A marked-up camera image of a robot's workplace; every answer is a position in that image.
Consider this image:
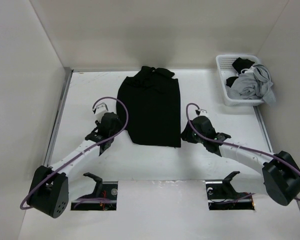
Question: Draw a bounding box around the black tank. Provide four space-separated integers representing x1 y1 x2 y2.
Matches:
226 57 255 87
116 66 181 148

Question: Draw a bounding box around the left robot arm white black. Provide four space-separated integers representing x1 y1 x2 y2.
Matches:
25 112 124 218

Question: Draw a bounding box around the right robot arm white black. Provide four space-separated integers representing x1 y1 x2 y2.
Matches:
181 115 300 206

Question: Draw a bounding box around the grey tank top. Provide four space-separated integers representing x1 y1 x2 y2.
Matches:
227 64 276 106

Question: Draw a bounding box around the white plastic laundry basket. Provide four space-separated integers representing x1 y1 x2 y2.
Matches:
215 53 264 107

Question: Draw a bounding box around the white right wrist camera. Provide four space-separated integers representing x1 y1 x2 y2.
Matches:
195 108 208 117

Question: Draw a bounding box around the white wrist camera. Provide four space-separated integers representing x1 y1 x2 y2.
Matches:
92 102 109 122
195 108 208 117

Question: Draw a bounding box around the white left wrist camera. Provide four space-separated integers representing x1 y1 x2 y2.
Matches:
92 102 109 122

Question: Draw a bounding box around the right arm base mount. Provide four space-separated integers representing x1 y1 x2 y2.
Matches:
205 171 255 211

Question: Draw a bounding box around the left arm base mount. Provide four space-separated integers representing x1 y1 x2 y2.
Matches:
69 172 119 211

